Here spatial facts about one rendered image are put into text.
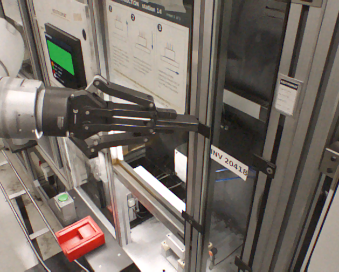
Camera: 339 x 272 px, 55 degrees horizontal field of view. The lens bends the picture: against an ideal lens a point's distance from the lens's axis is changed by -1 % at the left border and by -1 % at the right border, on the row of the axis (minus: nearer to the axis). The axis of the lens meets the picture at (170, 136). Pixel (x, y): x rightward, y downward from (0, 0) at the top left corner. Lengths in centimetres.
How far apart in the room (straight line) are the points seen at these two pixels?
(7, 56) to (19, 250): 224
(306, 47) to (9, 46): 46
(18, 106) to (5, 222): 254
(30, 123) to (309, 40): 38
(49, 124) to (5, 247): 236
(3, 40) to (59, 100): 18
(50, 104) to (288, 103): 33
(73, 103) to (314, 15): 34
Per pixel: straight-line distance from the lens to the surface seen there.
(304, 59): 45
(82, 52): 99
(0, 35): 63
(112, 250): 139
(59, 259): 171
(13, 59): 62
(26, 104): 48
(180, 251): 123
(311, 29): 44
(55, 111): 48
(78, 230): 143
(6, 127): 50
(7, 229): 293
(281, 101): 48
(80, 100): 50
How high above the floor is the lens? 200
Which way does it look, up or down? 33 degrees down
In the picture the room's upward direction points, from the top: straight up
